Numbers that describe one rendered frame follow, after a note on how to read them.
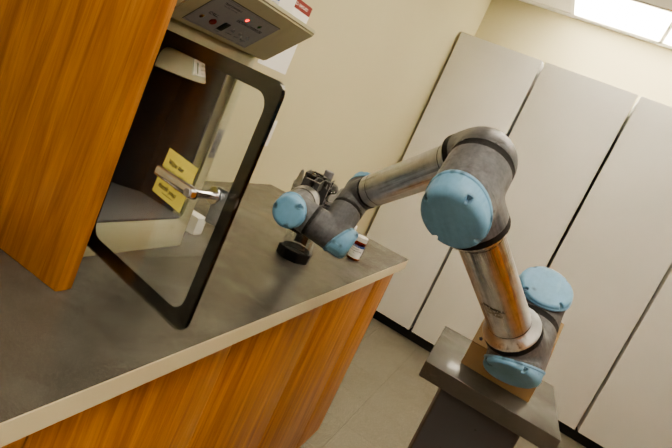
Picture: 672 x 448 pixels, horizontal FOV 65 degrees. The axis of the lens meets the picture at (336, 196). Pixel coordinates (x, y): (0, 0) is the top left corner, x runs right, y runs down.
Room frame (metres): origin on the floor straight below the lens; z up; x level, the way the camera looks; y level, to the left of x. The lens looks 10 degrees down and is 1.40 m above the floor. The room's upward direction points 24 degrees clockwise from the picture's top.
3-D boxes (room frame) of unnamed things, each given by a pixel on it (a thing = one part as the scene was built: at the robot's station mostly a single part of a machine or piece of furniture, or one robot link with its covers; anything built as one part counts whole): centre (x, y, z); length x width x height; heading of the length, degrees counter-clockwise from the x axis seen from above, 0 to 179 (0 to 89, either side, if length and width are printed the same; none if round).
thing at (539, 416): (1.25, -0.54, 0.92); 0.32 x 0.32 x 0.04; 72
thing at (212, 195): (0.74, 0.21, 1.20); 0.10 x 0.05 x 0.03; 59
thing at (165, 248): (0.80, 0.25, 1.19); 0.30 x 0.01 x 0.40; 59
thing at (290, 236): (1.46, 0.04, 1.06); 0.11 x 0.11 x 0.21
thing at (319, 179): (1.31, 0.06, 1.16); 0.12 x 0.08 x 0.09; 174
